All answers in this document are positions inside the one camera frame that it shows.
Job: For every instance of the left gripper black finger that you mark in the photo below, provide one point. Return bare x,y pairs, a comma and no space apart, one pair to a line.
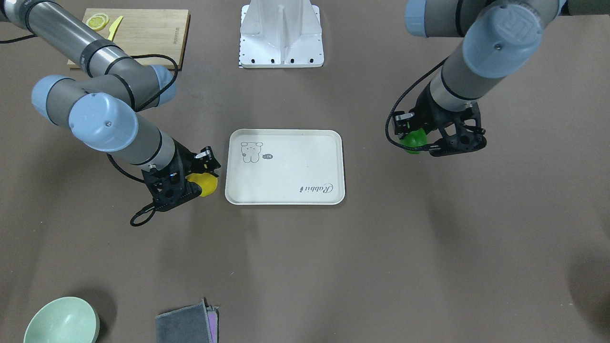
405,122

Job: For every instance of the green lime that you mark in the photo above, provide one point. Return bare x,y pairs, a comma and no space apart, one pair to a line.
414,139

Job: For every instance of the grey folded cloth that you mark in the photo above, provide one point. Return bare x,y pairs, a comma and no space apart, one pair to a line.
196,323

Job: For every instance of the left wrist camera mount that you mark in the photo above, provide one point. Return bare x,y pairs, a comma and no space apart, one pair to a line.
461,131

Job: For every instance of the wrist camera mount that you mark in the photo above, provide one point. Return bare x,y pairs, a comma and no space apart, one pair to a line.
169,187
461,131

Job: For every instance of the wooden cutting board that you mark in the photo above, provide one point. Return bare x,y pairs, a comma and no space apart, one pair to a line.
147,31

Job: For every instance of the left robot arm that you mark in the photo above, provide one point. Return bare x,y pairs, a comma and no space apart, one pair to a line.
498,38

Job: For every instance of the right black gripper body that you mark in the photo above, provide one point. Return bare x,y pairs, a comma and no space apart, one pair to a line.
185,159

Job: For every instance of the cream rabbit tray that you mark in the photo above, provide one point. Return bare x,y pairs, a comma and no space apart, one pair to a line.
285,167

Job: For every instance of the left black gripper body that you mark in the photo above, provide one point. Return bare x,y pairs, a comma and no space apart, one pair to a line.
425,114

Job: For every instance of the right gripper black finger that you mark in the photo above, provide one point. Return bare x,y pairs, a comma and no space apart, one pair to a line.
205,162

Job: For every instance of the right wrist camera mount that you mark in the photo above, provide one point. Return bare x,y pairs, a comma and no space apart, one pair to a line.
169,187

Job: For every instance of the white camera pillar mount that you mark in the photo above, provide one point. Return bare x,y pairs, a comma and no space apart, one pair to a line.
280,34

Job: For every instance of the yellow plastic knife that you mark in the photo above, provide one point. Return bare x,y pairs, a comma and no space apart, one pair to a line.
114,28

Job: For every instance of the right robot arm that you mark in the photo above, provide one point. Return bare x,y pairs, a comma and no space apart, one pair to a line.
104,111

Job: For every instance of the yellow lemon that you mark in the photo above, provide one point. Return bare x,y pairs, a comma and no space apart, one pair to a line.
206,181

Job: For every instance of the mint green bowl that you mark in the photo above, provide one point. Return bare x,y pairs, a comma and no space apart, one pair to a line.
64,320

